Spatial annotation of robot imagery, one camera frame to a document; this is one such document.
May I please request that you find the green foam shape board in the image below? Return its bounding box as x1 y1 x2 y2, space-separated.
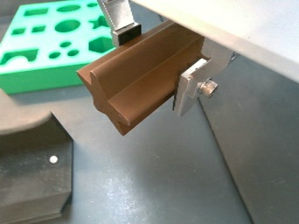
0 0 114 94

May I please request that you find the brown star prism object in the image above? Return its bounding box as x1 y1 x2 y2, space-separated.
77 21 204 135

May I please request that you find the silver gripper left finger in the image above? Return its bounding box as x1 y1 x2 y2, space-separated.
97 0 141 47

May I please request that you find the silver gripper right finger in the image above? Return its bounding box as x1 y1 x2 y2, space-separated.
173 38 236 116

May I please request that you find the dark grey curved fixture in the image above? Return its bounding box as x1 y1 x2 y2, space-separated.
0 89 73 224

